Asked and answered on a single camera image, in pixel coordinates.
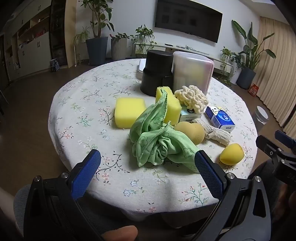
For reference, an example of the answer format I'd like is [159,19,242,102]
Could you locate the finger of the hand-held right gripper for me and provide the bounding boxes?
[275,130,296,149]
[255,135,285,163]

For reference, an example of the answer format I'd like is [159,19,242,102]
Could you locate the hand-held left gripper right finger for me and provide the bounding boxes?
[195,150,272,241]

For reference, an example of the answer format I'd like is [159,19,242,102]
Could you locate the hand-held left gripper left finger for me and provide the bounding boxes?
[23,149,109,241]

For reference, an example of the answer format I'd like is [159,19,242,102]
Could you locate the yellow egg-shaped sponge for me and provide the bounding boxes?
[219,143,245,166]

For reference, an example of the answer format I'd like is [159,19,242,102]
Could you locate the cream knitted cloth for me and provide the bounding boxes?
[192,118,232,147]

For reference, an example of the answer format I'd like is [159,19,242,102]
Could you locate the tan heart-shaped sponge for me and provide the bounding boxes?
[173,121,205,146]

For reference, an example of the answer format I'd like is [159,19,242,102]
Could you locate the blue tissue pack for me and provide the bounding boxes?
[205,106,236,133]

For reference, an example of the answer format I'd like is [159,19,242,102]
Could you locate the green floral cloth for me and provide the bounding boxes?
[129,89,200,173]

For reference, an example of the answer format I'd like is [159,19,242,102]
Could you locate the teal tissue pack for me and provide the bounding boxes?
[179,105,202,123]

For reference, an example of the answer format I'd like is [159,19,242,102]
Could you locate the yellow rectangular sponge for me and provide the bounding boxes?
[114,97,147,128]

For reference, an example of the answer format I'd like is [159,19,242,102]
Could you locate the cream chenille duster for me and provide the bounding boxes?
[174,85,209,114]

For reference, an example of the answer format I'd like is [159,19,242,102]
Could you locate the yellow curved sponge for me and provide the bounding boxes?
[155,86,181,124]

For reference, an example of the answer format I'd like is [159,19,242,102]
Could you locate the translucent plastic container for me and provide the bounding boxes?
[171,51,214,95]

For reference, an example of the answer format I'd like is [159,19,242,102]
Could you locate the person's left hand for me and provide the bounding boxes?
[102,225,138,241]

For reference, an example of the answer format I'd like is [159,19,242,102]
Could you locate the grey trash can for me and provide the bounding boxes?
[253,106,269,130]

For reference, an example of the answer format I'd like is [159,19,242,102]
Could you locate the red box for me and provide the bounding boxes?
[248,83,259,96]

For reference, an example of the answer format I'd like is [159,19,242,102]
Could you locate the beige curtain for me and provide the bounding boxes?
[253,16,296,132]

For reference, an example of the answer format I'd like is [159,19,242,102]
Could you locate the large-leaf plant in dark pot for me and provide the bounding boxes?
[232,20,277,90]

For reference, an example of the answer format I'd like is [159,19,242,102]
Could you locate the small plant in white pot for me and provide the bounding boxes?
[220,46,242,85]

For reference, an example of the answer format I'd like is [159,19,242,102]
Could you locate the black cylindrical container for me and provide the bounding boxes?
[140,50,174,97]

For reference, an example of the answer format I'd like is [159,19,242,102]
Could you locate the white television cabinet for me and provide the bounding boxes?
[134,42,234,70]

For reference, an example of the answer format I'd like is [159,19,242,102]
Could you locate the tall plant in dark pot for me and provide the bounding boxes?
[79,0,115,66]

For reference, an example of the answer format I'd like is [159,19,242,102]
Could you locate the plant in ribbed white pot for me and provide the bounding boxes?
[110,32,130,61]

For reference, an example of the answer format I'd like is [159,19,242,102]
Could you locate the grassy plant on white stand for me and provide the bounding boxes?
[73,27,90,67]

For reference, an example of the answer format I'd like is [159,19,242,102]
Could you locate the dark wooden door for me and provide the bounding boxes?
[0,35,11,91]

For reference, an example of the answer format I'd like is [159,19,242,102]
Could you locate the trailing pothos plant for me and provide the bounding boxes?
[131,24,158,56]

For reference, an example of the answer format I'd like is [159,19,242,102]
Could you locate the white wall cabinets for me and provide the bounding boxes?
[0,0,52,81]

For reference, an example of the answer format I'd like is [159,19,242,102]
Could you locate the wall-mounted television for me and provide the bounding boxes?
[154,0,223,44]

